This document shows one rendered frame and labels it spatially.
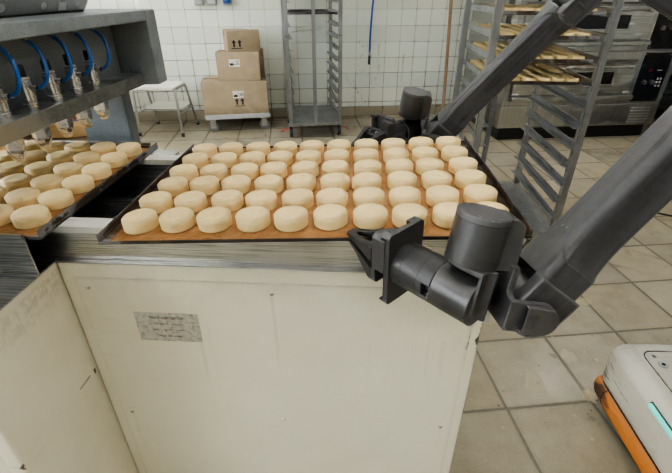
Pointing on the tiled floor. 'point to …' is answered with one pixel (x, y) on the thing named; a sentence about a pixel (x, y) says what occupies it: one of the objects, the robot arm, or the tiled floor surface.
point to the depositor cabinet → (55, 377)
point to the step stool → (165, 101)
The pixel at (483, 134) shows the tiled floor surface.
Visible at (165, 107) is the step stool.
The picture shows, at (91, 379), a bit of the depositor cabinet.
